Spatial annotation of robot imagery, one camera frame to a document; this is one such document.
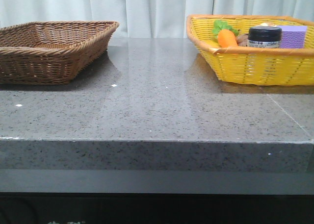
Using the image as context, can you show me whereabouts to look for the cream object behind jar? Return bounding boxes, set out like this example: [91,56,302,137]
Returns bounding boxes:
[258,23,277,27]

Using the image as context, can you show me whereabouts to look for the purple sponge block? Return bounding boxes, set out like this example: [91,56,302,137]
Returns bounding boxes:
[279,25,307,49]

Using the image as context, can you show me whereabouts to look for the white curtain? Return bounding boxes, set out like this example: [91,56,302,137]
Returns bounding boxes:
[0,0,314,38]

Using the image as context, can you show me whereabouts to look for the brown object in basket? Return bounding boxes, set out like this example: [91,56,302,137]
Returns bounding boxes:
[236,33,248,47]

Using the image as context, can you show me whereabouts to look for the orange toy carrot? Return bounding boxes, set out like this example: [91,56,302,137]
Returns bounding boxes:
[212,20,239,48]

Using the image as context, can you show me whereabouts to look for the black lidded jar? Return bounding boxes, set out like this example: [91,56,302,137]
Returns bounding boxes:
[247,26,282,49]

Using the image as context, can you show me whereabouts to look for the yellow wicker basket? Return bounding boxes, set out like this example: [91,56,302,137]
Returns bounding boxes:
[186,14,314,86]

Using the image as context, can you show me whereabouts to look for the brown wicker basket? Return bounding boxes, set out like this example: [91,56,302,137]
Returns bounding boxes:
[0,21,119,85]

